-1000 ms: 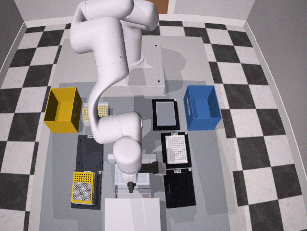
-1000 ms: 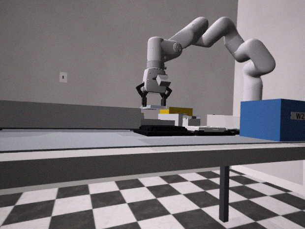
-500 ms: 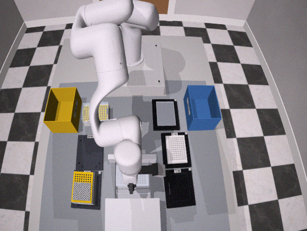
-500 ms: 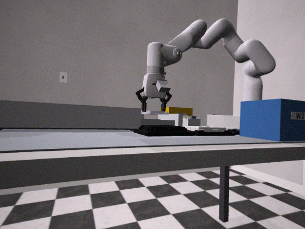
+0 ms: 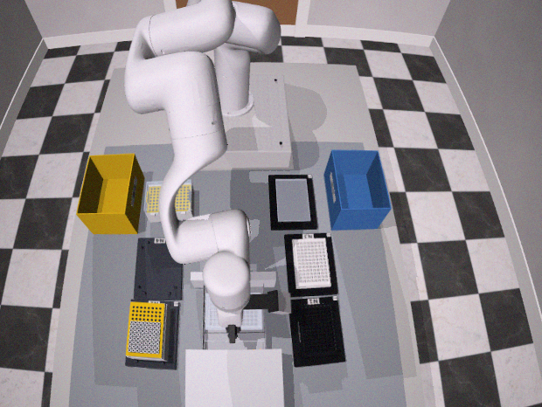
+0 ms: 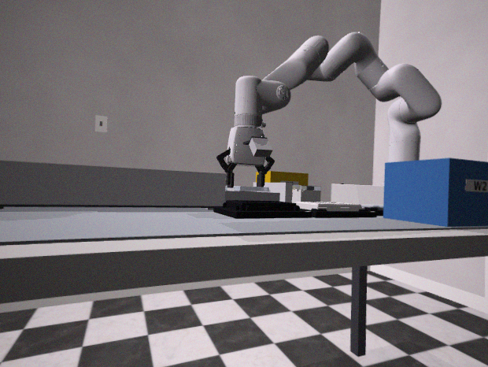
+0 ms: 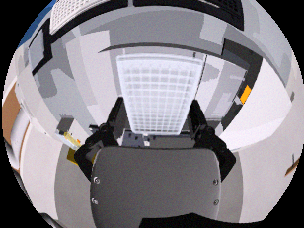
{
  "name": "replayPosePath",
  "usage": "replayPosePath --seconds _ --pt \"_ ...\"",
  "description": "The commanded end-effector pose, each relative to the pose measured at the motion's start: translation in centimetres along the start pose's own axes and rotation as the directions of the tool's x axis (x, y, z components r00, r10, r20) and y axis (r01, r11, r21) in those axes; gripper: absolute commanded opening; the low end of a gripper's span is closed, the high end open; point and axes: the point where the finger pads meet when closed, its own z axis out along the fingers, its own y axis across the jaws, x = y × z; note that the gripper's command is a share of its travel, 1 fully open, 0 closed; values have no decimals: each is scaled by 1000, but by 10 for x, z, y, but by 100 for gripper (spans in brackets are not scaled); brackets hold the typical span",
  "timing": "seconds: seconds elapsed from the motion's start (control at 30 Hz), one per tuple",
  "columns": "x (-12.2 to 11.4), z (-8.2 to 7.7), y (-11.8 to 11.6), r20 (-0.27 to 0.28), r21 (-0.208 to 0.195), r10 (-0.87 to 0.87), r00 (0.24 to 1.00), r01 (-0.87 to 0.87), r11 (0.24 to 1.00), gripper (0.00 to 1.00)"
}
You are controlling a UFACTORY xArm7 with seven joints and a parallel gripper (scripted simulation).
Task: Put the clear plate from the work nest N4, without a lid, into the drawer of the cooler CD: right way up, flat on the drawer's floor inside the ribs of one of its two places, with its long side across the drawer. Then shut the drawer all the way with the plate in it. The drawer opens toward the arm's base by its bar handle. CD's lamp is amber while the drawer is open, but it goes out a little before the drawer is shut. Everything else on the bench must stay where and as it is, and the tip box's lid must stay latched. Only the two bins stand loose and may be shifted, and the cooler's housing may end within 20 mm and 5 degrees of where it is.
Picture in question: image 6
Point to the yellow open-top box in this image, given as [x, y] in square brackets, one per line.
[287, 177]

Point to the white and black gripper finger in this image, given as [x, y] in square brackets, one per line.
[227, 168]
[263, 170]

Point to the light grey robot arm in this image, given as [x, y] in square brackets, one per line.
[254, 97]

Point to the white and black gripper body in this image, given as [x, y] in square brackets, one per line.
[241, 154]

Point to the blue open-top bin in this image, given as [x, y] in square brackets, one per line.
[447, 192]

